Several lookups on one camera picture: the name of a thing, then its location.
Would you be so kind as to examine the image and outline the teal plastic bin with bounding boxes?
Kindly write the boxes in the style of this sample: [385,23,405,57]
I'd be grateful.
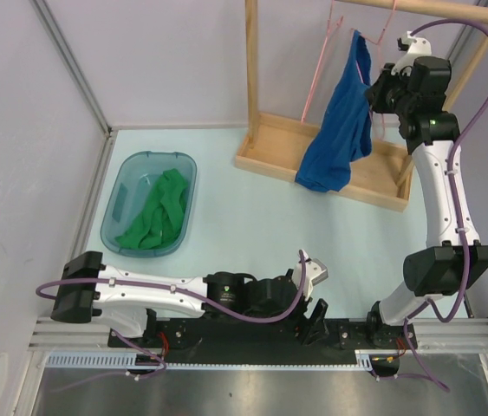
[101,151,197,258]

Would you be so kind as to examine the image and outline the green tank top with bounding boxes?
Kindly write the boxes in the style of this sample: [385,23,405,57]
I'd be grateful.
[115,168,188,250]

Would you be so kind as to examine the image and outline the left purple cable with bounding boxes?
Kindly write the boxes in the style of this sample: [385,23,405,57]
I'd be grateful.
[35,250,309,369]

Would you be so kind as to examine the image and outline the blue tank top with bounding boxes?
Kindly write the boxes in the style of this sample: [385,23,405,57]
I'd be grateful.
[295,30,372,192]

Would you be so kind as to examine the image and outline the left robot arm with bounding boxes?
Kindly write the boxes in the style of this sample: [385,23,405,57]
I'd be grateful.
[50,251,329,347]

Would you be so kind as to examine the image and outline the purple cable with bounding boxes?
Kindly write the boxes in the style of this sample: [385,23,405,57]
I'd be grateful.
[401,17,488,393]
[35,250,309,369]

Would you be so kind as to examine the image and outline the white cable duct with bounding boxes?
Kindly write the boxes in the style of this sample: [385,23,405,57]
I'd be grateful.
[46,349,383,372]

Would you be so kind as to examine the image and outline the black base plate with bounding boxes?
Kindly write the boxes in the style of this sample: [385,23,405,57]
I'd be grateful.
[129,318,405,367]

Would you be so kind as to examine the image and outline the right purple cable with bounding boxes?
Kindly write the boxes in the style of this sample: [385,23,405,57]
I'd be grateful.
[401,17,488,393]

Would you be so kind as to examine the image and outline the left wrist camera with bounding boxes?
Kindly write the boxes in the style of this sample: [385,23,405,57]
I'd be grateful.
[291,250,329,301]

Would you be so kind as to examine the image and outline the wooden clothes rack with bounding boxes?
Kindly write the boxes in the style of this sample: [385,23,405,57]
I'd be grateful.
[235,1,488,212]

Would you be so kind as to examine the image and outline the aluminium frame post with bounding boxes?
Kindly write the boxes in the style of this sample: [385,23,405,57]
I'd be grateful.
[29,0,112,137]

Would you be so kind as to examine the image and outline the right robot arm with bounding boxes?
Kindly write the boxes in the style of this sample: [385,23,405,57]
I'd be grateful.
[365,56,488,349]

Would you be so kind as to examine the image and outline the pink wire hanger with blue top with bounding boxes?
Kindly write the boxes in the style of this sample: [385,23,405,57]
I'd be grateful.
[349,0,398,141]

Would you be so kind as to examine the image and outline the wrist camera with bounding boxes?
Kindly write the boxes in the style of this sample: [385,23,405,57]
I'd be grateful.
[291,250,329,301]
[391,31,432,75]

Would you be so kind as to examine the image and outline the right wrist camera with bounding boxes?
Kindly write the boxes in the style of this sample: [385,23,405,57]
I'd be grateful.
[391,31,432,75]

